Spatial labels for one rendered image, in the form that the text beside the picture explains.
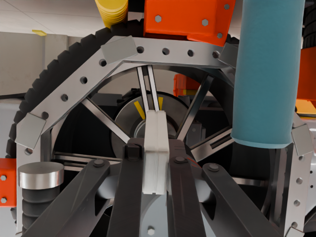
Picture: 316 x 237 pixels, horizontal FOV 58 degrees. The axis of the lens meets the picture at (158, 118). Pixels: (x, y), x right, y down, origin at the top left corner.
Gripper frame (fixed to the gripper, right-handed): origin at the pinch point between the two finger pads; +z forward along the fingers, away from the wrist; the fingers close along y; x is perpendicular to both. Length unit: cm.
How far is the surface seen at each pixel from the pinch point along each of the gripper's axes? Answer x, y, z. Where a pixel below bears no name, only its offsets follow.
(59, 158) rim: -21.8, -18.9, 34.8
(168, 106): -25, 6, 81
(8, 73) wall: -98, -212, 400
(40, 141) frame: -13.6, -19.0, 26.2
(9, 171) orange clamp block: -18.7, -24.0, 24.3
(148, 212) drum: -15.9, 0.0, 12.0
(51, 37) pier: -43, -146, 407
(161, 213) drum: -16.1, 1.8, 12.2
